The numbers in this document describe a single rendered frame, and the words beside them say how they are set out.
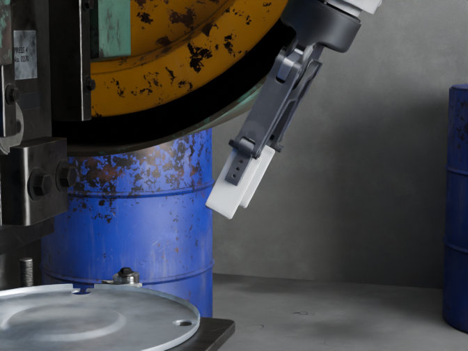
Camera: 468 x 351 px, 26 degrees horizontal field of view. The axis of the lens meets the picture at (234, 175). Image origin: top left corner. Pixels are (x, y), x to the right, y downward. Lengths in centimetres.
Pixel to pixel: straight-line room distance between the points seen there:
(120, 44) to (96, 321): 33
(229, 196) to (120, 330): 18
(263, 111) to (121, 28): 30
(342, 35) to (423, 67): 329
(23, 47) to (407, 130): 332
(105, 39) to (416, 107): 320
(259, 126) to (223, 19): 40
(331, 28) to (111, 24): 31
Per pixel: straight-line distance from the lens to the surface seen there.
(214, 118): 131
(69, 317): 110
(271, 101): 96
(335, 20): 98
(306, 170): 439
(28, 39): 109
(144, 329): 107
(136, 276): 125
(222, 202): 101
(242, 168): 99
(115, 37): 120
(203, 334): 106
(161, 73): 137
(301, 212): 443
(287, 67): 95
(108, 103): 140
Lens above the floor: 109
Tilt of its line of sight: 8 degrees down
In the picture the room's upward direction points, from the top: straight up
